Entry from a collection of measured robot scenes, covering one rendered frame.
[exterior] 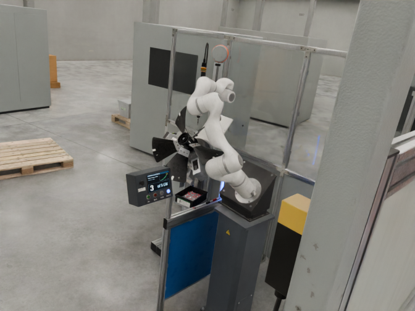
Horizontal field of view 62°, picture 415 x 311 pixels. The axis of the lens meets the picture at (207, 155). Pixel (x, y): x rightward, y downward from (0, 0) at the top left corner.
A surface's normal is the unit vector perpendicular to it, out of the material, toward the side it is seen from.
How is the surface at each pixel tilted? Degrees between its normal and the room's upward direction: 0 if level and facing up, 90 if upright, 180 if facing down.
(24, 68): 90
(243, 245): 90
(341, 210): 90
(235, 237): 90
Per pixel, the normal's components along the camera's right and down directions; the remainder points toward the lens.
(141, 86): -0.55, 0.23
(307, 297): -0.72, 0.17
